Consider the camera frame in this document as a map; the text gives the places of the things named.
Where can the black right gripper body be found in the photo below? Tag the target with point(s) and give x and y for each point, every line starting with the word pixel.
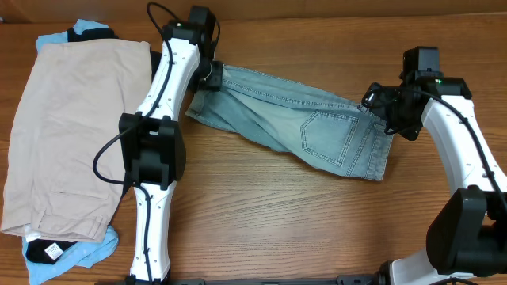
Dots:
pixel 402 117

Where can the light blue denim shorts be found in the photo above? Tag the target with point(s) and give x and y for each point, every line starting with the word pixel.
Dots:
pixel 326 131

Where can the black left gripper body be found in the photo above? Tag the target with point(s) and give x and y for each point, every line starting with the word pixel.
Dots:
pixel 214 79

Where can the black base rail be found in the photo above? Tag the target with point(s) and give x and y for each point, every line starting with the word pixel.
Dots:
pixel 376 279

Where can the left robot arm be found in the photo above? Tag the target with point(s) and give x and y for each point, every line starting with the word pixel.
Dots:
pixel 152 143

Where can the black garment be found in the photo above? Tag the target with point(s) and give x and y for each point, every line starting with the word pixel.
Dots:
pixel 97 78

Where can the light blue garment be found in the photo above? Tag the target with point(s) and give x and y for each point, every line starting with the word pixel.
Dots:
pixel 47 259

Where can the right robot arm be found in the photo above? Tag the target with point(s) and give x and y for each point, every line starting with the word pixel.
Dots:
pixel 468 237

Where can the beige folded shorts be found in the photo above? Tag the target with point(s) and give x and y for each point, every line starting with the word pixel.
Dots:
pixel 27 206

